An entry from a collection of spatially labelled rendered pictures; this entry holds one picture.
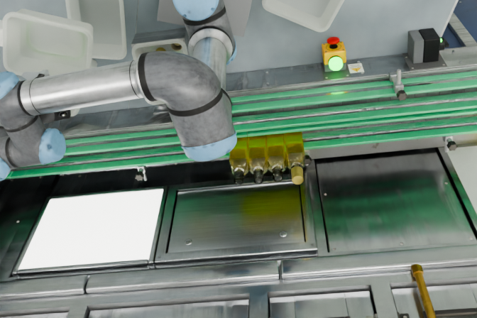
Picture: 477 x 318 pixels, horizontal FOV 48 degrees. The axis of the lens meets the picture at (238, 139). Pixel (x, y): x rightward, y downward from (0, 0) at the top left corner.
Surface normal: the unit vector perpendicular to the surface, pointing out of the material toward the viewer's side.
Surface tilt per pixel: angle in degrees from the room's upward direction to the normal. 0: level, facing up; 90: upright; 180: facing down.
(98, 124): 90
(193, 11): 7
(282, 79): 90
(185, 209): 90
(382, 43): 0
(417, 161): 90
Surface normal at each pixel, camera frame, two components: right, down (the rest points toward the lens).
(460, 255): -0.14, -0.80
